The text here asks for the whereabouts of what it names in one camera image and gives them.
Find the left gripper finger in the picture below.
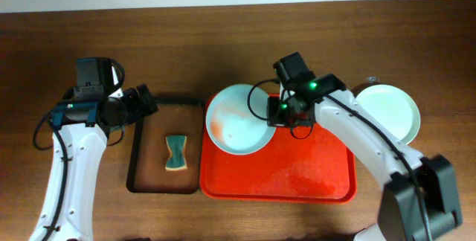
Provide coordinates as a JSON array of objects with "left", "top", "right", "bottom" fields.
[
  {"left": 136, "top": 84, "right": 158, "bottom": 116},
  {"left": 124, "top": 87, "right": 149, "bottom": 122}
]

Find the green yellow sponge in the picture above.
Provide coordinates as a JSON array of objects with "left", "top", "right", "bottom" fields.
[{"left": 165, "top": 135, "right": 187, "bottom": 171}]

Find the pale blue plate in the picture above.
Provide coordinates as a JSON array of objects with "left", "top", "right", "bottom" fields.
[{"left": 205, "top": 84, "right": 276, "bottom": 155}]

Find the pale green plate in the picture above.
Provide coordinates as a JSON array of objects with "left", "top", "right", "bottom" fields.
[{"left": 356, "top": 84, "right": 421, "bottom": 144}]

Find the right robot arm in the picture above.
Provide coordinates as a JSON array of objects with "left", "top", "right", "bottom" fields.
[{"left": 268, "top": 72, "right": 463, "bottom": 240}]

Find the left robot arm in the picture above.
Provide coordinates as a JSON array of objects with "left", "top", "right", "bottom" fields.
[{"left": 30, "top": 84, "right": 158, "bottom": 240}]

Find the red plastic tray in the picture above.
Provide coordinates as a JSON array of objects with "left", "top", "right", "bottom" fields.
[{"left": 199, "top": 92, "right": 358, "bottom": 204}]

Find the black shallow water tray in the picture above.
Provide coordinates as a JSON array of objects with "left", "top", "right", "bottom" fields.
[{"left": 126, "top": 97, "right": 205, "bottom": 194}]

